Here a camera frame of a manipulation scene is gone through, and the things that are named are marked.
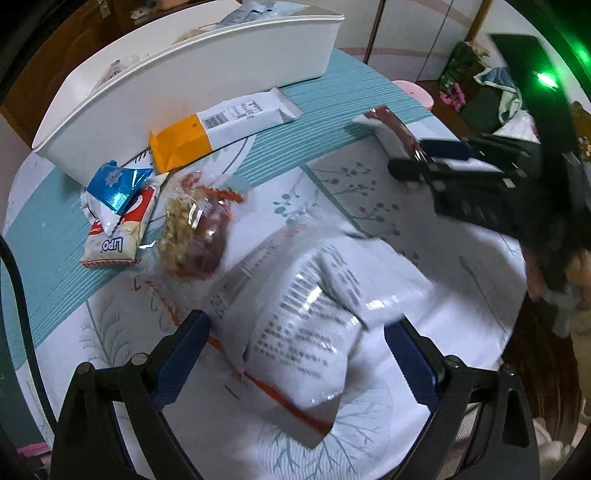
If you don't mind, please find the blue snack packet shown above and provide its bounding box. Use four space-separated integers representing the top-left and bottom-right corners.
82 160 155 234

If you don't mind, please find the person's right hand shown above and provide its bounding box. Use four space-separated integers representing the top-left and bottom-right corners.
526 249 591 303

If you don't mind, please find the floral sliding wardrobe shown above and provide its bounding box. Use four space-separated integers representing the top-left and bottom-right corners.
332 0 485 84

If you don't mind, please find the white plastic storage bin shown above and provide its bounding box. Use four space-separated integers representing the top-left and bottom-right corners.
32 0 346 185

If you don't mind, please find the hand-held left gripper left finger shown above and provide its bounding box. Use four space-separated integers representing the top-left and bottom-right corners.
51 309 212 480

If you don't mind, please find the green chalkboard with pink frame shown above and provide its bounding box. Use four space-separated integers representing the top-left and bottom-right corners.
0 318 51 467

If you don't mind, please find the orange and white packet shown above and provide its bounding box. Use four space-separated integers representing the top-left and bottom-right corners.
149 87 303 172

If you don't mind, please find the clear nut snack packet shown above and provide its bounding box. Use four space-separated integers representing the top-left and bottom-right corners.
157 172 245 280

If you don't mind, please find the cream fuzzy cloth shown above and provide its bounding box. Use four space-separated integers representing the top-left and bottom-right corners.
531 415 591 480

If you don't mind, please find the blue cloth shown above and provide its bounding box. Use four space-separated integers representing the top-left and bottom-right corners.
475 67 522 116

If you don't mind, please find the pink plastic stool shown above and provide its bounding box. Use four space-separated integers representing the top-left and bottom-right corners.
392 79 435 110

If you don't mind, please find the large white snack packet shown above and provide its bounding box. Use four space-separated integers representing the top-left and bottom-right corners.
208 231 437 409

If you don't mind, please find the red and white biscuit packet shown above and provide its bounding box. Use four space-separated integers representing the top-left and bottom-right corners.
80 173 169 269

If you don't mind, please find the clear bread packet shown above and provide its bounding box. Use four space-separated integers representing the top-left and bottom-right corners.
217 0 319 31

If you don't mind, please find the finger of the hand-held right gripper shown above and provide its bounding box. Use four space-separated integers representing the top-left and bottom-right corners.
418 136 542 161
388 157 520 186

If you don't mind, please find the green bag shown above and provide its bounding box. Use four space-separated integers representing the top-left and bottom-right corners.
438 41 490 88

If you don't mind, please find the clear packet with orange stripe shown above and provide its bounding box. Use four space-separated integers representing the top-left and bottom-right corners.
134 272 338 450

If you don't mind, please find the dark red snack packet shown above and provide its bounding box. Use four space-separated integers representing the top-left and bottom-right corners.
353 105 432 162

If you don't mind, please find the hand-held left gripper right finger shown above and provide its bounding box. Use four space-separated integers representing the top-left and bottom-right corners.
383 315 541 480

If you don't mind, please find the black cable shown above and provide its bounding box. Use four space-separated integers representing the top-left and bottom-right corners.
0 237 51 444

